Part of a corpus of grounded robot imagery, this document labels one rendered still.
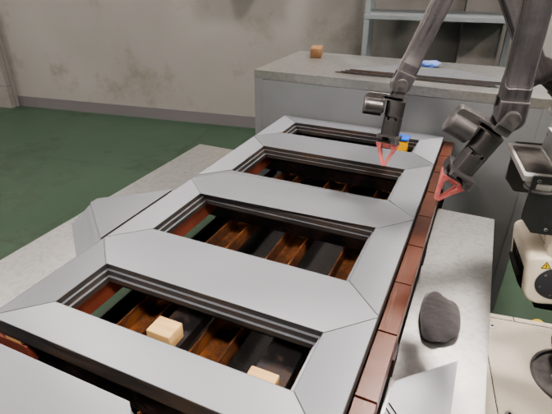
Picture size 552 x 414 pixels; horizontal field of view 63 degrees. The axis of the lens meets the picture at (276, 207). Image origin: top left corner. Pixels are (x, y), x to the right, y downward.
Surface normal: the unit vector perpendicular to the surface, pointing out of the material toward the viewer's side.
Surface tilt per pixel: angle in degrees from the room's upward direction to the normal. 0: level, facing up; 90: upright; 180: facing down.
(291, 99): 90
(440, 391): 0
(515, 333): 0
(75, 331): 0
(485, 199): 90
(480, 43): 90
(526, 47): 90
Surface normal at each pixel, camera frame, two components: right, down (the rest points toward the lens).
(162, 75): -0.27, 0.46
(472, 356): 0.00, -0.88
